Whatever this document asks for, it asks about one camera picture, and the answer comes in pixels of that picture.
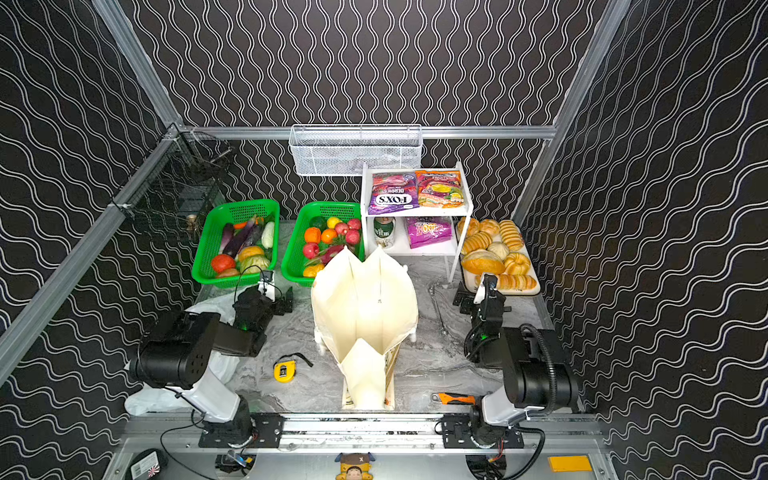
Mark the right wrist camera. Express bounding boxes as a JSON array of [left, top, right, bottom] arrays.
[[473, 273, 498, 305]]

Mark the orange utility knife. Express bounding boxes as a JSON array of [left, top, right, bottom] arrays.
[[431, 392, 476, 405]]

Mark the metal base rail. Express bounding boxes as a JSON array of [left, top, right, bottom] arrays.
[[119, 411, 601, 454]]

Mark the white plastic grocery bag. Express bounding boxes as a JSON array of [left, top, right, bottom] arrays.
[[124, 293, 240, 420]]

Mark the purple eggplant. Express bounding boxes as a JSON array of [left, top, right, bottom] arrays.
[[219, 223, 235, 254]]

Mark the right green basket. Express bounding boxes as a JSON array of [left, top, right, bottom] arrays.
[[281, 201, 364, 287]]

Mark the purple Fox's candy bag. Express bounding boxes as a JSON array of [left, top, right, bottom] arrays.
[[367, 172, 419, 215]]

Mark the red apple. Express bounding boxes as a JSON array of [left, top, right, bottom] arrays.
[[345, 229, 361, 246]]

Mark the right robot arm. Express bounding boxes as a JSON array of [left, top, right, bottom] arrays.
[[453, 279, 580, 448]]

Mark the green drink can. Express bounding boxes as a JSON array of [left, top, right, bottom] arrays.
[[373, 217, 395, 249]]

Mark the cartoon figure toy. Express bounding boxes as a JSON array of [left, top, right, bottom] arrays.
[[335, 453, 376, 480]]

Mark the cream canvas tote bag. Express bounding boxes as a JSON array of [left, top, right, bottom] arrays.
[[311, 247, 419, 411]]

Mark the white wire basket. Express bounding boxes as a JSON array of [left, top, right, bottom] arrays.
[[289, 124, 423, 176]]

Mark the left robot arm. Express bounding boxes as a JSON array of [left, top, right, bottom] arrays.
[[128, 283, 294, 448]]

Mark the orange fruit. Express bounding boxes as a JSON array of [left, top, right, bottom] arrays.
[[304, 227, 322, 243]]

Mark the black wire basket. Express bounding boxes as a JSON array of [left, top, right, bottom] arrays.
[[116, 129, 234, 245]]

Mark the yellow tape measure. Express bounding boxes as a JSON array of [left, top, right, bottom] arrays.
[[273, 352, 314, 383]]

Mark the pink dragon fruit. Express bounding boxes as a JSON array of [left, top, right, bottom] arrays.
[[308, 244, 347, 265]]

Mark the large round bread loaf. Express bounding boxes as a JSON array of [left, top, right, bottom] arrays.
[[462, 250, 505, 275]]

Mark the yellow block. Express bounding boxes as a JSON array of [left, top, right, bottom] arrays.
[[548, 455, 593, 473]]

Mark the purple snack pouch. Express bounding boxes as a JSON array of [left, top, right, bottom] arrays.
[[405, 217, 452, 249]]

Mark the orange snack bag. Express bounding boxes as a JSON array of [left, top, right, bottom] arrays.
[[416, 170, 465, 209]]

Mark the red tomato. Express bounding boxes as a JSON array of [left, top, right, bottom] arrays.
[[211, 254, 236, 274]]

